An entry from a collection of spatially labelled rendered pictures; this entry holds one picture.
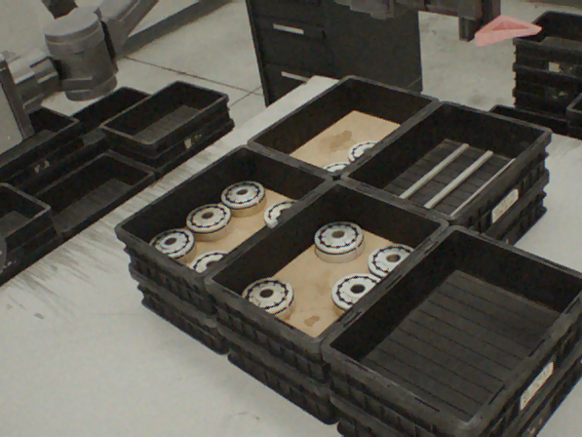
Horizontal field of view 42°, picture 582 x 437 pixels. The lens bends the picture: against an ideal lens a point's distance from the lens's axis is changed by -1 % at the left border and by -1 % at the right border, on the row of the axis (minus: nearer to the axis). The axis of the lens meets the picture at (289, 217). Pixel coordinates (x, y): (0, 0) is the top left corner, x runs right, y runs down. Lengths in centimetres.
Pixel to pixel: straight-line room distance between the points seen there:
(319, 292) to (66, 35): 74
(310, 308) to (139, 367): 40
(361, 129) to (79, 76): 108
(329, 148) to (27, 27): 296
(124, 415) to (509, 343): 76
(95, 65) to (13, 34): 354
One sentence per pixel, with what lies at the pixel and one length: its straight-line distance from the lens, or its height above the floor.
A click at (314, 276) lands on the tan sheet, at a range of 158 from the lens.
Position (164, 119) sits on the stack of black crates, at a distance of 305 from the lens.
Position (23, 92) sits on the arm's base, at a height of 145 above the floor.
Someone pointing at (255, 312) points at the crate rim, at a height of 93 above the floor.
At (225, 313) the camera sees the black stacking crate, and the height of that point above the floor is 85.
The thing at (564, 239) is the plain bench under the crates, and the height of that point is 70.
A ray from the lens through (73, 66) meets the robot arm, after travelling 110.
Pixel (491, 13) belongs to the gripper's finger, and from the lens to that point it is 110.
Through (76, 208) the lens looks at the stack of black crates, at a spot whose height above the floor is 38.
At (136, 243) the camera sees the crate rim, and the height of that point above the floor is 93.
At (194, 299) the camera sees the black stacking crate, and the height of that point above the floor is 84.
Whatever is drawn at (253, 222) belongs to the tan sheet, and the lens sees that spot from 176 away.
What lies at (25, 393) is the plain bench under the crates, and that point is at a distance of 175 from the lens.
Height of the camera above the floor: 185
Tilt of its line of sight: 36 degrees down
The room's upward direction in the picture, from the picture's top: 11 degrees counter-clockwise
